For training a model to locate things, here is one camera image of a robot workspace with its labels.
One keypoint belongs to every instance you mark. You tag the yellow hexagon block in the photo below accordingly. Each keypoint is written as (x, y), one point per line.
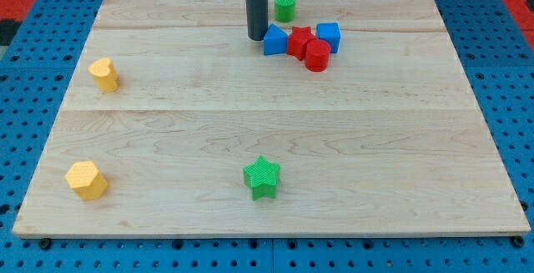
(86, 181)

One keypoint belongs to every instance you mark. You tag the red star block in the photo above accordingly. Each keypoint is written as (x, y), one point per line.
(297, 41)

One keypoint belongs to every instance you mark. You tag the green star block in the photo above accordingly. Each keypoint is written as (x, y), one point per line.
(262, 177)

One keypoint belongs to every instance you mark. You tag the light wooden board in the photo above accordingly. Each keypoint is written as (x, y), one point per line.
(388, 141)

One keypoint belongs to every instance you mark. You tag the blue triangle block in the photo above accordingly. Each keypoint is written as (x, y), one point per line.
(275, 41)

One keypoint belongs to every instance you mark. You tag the green cylinder block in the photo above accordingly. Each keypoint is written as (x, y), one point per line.
(284, 10)

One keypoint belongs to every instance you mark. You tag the red cylinder block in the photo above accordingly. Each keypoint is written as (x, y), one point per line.
(317, 55)

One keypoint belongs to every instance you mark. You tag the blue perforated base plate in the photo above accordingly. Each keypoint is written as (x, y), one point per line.
(41, 58)

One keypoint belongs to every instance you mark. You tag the blue cube block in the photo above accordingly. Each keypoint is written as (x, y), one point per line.
(330, 32)

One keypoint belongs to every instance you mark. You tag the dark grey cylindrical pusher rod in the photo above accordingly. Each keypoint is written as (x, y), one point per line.
(257, 18)

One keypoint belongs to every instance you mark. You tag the yellow heart block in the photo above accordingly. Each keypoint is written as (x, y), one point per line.
(104, 74)

